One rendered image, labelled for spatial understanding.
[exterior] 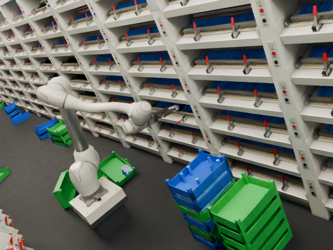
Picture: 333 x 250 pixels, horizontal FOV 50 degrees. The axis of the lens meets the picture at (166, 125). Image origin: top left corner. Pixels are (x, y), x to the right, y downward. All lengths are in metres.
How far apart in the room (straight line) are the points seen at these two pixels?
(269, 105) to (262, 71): 0.19
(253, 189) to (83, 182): 1.15
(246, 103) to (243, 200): 0.51
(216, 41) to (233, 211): 0.85
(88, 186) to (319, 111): 1.56
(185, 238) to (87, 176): 0.77
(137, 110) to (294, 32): 1.05
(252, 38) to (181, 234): 1.31
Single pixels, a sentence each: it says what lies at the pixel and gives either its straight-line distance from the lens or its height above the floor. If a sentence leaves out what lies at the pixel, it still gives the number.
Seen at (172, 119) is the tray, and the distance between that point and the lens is 2.59.
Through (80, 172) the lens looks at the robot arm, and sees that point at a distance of 2.51.
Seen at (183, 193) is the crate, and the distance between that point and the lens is 1.95.
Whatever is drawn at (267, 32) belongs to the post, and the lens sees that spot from 1.62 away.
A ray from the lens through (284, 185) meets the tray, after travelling 2.22.
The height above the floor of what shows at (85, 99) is 0.51.
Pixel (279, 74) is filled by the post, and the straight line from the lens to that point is 1.69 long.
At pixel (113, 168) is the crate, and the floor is 0.08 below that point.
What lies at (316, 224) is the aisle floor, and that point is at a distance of 2.17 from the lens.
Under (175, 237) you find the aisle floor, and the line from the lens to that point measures 2.39.
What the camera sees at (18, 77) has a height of 0.70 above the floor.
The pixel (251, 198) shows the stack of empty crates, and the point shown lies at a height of 0.32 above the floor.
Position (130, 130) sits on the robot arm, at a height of 0.66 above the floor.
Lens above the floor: 1.58
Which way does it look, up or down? 25 degrees down
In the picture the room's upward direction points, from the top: 25 degrees counter-clockwise
